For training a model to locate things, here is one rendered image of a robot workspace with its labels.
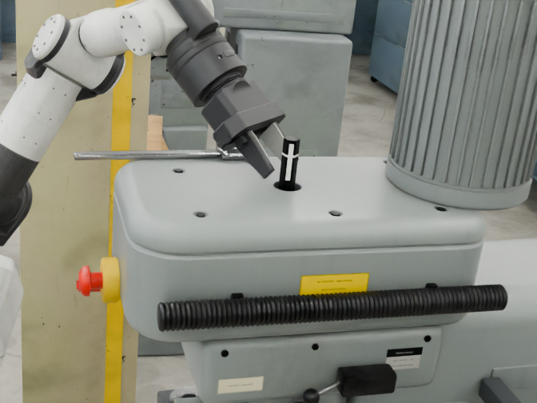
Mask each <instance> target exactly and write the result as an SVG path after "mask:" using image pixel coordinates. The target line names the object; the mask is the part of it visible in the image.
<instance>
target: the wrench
mask: <svg viewBox="0 0 537 403"><path fill-rule="evenodd" d="M73 156H74V160H75V161H85V160H129V159H174V158H221V159H222V160H230V161H247V160H246V159H245V158H244V157H243V155H242V154H241V153H240V152H239V151H238V149H237V148H233V149H230V150H227V151H225V152H223V151H222V149H220V148H219V147H216V149H215V150H127V151H74V152H73Z"/></svg>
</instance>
